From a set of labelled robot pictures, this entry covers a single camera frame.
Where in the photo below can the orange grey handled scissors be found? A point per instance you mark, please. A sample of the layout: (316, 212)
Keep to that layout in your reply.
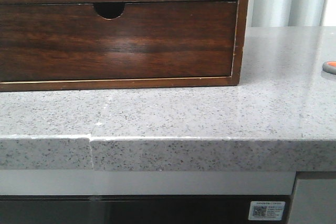
(329, 67)

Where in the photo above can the dark wooden drawer cabinet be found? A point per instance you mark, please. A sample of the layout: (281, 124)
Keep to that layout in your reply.
(112, 10)

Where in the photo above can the white QR code sticker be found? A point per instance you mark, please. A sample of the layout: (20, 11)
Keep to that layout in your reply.
(266, 210)

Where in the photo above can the grey cabinet door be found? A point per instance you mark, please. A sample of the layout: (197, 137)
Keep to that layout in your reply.
(313, 199)

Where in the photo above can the black glass appliance front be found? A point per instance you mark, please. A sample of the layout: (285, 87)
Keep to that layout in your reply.
(133, 209)

